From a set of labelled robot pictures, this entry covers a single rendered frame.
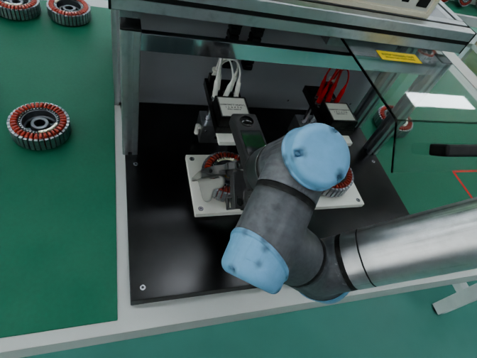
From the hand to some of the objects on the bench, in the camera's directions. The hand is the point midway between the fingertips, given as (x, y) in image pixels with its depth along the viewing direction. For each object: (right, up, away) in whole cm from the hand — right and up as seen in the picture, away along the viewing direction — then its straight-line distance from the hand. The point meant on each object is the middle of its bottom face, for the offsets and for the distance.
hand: (228, 175), depth 70 cm
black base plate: (+10, -2, +9) cm, 14 cm away
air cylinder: (+19, +10, +19) cm, 29 cm away
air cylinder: (-4, +10, +11) cm, 15 cm away
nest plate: (+22, -1, +11) cm, 24 cm away
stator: (-1, -1, +2) cm, 2 cm away
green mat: (-56, +14, 0) cm, 58 cm away
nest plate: (-1, -2, +3) cm, 4 cm away
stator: (+49, +16, +35) cm, 62 cm away
